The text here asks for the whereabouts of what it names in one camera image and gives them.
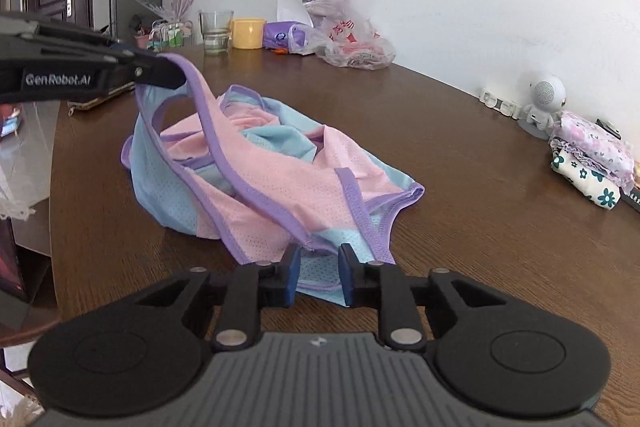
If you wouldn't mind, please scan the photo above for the pink blue purple garment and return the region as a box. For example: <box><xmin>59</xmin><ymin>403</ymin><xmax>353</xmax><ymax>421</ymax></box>
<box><xmin>120</xmin><ymin>53</ymin><xmax>424</xmax><ymax>305</ymax></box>

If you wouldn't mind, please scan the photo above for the dark pouch with zipper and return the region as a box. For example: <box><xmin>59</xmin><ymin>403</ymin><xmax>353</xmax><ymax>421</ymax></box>
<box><xmin>67</xmin><ymin>82</ymin><xmax>134</xmax><ymax>117</ymax></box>

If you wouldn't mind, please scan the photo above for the clear drinking glass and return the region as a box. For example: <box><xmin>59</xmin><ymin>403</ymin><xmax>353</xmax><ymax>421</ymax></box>
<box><xmin>198</xmin><ymin>10</ymin><xmax>233</xmax><ymax>55</ymax></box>

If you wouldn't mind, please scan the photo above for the yellow cup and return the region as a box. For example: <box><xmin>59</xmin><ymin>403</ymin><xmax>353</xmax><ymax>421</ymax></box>
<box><xmin>231</xmin><ymin>17</ymin><xmax>267</xmax><ymax>50</ymax></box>

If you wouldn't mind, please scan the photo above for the purple tissue pack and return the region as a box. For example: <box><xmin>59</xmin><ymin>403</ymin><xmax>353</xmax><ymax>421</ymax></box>
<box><xmin>262</xmin><ymin>20</ymin><xmax>306</xmax><ymax>52</ymax></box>

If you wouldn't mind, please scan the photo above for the white teal floral cloth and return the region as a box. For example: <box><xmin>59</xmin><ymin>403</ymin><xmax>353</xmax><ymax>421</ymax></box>
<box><xmin>551</xmin><ymin>150</ymin><xmax>620</xmax><ymax>210</ymax></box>

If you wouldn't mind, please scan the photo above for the clear plastic bag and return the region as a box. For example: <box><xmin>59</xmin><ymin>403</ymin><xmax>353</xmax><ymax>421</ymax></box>
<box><xmin>288</xmin><ymin>16</ymin><xmax>396</xmax><ymax>70</ymax></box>

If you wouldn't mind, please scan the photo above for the black red box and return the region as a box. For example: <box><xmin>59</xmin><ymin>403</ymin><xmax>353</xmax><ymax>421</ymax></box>
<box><xmin>622</xmin><ymin>187</ymin><xmax>640</xmax><ymax>212</ymax></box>

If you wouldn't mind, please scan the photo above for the pink floral folded cloth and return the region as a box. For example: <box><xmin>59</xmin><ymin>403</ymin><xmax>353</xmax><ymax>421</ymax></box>
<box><xmin>549</xmin><ymin>110</ymin><xmax>636</xmax><ymax>193</ymax></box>

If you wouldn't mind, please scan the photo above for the white clip strip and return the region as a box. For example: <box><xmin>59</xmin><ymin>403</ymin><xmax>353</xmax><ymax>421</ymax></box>
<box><xmin>478</xmin><ymin>89</ymin><xmax>522</xmax><ymax>120</ymax></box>

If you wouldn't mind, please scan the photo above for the white robot speaker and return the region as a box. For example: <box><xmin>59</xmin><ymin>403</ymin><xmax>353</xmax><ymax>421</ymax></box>
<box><xmin>518</xmin><ymin>74</ymin><xmax>566</xmax><ymax>141</ymax></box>

